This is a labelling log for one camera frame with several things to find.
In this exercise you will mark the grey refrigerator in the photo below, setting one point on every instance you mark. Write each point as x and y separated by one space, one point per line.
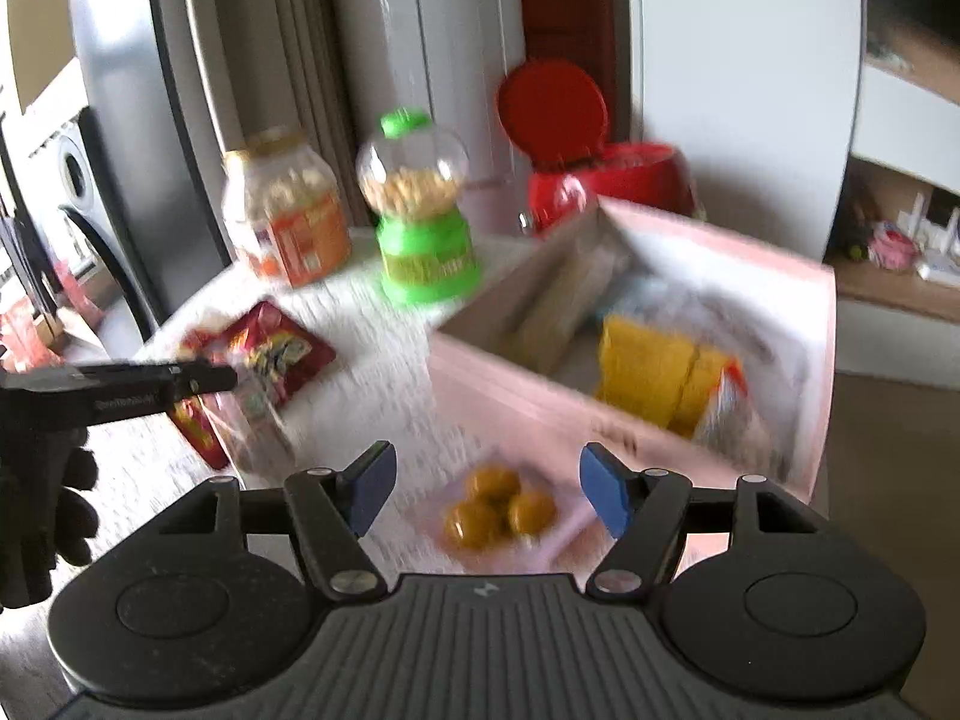
120 52

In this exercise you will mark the pink cardboard box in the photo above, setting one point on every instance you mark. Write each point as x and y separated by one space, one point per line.
525 390

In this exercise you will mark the clear jar with orange label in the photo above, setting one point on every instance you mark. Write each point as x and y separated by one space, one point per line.
292 202

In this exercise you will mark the white router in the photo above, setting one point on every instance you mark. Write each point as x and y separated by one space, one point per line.
937 262

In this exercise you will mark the black television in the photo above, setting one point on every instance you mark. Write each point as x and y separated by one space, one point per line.
915 0

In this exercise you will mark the green candy dispenser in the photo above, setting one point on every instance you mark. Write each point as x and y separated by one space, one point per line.
424 255

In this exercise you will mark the red snack packet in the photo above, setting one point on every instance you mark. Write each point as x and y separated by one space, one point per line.
277 349

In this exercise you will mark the person's left hand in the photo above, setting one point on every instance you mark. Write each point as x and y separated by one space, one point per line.
37 510

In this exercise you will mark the dark green toy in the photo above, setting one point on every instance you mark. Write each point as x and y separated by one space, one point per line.
856 232

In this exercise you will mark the red lidded bin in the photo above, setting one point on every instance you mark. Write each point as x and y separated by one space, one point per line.
555 112

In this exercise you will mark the yellow snack packet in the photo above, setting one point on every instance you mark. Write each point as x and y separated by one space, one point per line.
645 367

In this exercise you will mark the beige curtain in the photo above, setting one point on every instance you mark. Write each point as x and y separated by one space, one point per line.
300 37

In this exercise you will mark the clear plastic snack packet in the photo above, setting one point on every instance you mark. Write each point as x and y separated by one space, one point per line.
255 420

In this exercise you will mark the bag of round yellow pastries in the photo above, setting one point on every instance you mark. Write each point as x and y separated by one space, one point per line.
480 517

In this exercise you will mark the white and wood cabinet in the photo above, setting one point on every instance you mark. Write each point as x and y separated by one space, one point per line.
892 127

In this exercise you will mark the orange snack packet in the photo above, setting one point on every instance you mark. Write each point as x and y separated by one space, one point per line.
727 405

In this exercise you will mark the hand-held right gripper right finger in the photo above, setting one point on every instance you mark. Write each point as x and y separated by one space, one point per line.
604 491

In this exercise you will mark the white washing machine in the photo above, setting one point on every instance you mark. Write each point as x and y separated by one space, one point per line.
71 165

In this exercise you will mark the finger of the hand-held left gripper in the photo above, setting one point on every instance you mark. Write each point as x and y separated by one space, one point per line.
202 376

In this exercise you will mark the black curved chair frame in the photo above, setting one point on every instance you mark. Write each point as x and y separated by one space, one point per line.
112 262

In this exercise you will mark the pink toy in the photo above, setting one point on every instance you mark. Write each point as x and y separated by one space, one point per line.
894 247

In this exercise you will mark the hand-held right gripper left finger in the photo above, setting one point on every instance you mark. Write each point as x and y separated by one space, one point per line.
371 484

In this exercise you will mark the brown wooden door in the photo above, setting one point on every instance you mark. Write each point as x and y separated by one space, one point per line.
562 0

